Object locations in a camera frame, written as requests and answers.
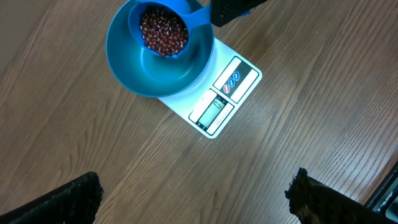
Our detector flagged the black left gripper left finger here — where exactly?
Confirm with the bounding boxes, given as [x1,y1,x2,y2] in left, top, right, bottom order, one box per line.
[1,172,104,223]

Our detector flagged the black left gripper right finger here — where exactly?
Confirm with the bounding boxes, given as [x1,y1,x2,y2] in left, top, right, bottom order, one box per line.
[285,168,393,224]

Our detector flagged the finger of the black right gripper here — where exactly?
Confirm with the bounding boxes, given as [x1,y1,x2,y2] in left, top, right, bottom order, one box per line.
[210,0,267,27]

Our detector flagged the blue plastic measuring scoop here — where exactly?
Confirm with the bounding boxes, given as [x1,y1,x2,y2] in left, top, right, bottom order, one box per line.
[127,0,211,58]

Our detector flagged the white digital kitchen scale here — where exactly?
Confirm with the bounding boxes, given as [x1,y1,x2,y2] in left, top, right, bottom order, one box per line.
[159,39,262,139]

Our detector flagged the teal metal bowl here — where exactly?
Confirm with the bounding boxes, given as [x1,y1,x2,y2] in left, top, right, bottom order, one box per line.
[105,1,215,98]

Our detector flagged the red beans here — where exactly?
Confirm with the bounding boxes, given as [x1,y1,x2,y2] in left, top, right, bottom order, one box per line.
[139,6,189,57]

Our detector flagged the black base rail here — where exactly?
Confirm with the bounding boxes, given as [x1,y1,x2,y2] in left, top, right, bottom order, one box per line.
[365,162,398,223]

